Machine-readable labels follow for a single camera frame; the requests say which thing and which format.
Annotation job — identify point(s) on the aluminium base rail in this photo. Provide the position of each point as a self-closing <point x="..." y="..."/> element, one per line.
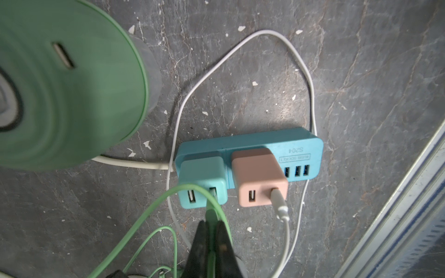
<point x="410" y="223"/>

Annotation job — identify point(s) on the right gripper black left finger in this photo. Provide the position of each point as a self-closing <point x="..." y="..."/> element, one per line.
<point x="197" y="261"/>

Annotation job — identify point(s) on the teal square charger block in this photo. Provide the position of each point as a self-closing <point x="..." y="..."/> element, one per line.
<point x="208" y="173"/>

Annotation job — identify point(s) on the pink USB charger adapter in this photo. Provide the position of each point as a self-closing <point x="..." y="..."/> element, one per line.
<point x="256" y="174"/>

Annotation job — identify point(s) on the green cordless meat grinder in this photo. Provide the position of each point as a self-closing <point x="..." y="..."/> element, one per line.
<point x="74" y="84"/>

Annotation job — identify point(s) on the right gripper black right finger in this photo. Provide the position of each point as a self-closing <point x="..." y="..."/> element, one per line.
<point x="226" y="265"/>

